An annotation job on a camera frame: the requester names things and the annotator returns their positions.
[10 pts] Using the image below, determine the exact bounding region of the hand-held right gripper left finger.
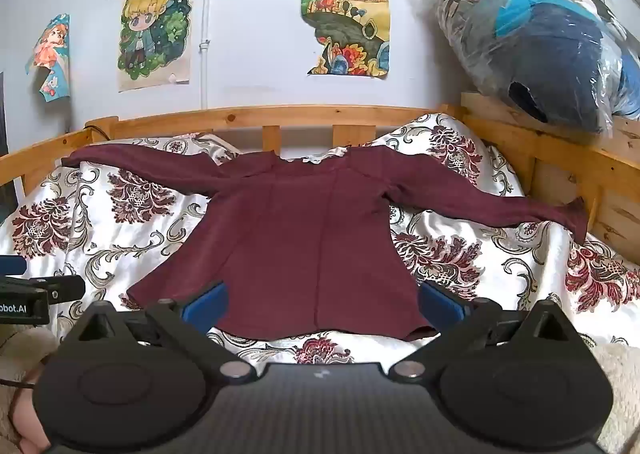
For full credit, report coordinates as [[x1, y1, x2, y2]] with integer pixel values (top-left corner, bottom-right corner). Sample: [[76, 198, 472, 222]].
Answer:
[[74, 282, 259, 380]]

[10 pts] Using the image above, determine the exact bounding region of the wooden bed frame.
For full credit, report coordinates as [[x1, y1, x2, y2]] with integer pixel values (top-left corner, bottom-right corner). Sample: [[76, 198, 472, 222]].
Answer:
[[0, 91, 640, 257]]

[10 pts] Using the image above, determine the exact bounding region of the maroon long-sleeve top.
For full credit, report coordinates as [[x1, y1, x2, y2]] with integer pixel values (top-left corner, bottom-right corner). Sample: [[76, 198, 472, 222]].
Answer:
[[61, 144, 590, 342]]

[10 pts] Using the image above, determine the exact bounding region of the floral satin bedspread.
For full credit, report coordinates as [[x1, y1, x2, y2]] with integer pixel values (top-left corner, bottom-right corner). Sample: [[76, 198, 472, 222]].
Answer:
[[0, 111, 640, 371]]

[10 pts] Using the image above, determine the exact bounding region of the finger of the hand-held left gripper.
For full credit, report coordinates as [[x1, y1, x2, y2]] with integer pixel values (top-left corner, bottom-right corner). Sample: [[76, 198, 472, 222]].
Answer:
[[28, 275, 86, 305]]

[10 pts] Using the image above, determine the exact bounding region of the clear plastic bag of clothes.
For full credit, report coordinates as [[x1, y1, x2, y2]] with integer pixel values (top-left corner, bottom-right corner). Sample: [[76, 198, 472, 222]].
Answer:
[[406, 0, 640, 135]]

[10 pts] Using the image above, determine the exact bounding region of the landscape drawing wall poster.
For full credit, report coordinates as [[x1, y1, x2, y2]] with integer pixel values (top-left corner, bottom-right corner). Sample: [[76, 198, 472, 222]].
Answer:
[[301, 0, 391, 80]]

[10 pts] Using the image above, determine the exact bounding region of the blond cartoon figure wall poster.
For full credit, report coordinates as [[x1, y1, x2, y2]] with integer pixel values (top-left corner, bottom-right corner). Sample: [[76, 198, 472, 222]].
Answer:
[[117, 0, 194, 93]]

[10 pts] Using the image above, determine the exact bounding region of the cream fluffy cloth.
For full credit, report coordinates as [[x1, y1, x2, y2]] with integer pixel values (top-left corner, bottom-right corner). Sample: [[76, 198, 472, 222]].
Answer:
[[592, 341, 640, 454], [0, 324, 58, 440]]

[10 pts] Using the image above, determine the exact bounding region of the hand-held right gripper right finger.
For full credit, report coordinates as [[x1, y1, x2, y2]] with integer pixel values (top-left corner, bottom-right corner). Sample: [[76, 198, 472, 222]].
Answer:
[[388, 282, 577, 380]]

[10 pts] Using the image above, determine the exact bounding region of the orange-haired cartoon figure wall poster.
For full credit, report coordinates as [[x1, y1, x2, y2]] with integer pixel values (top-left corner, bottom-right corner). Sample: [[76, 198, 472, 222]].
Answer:
[[26, 14, 71, 105]]

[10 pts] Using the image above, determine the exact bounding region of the white wall pipe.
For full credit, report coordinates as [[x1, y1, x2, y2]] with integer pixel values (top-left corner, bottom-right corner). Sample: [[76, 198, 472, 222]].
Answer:
[[201, 0, 215, 110]]

